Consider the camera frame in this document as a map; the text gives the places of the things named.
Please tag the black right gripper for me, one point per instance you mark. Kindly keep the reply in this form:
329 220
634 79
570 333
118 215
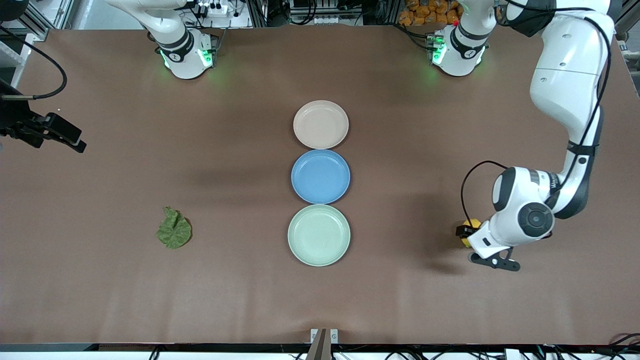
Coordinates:
16 122

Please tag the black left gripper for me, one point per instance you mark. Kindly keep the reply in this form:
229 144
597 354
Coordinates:
462 231

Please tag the yellow lemon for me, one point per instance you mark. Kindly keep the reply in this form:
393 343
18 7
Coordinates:
472 223

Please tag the green lettuce leaf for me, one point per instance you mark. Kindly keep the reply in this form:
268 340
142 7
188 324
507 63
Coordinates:
174 231

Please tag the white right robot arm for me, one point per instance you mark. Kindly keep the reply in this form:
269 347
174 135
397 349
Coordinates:
184 47

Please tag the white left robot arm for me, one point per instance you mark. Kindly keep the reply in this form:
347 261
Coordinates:
565 90

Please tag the small white box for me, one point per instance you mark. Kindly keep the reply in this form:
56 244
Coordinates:
513 354

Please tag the pale green round plate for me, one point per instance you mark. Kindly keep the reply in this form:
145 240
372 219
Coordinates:
319 235

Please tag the blue round plate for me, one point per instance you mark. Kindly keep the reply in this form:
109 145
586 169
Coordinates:
320 176

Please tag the beige round plate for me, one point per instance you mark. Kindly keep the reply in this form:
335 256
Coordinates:
320 124

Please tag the white power strip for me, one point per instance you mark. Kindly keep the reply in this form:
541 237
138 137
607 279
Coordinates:
215 9

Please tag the orange snack bags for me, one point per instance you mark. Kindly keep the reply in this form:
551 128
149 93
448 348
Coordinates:
425 12

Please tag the metal table edge bracket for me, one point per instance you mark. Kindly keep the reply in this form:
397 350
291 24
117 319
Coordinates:
324 342

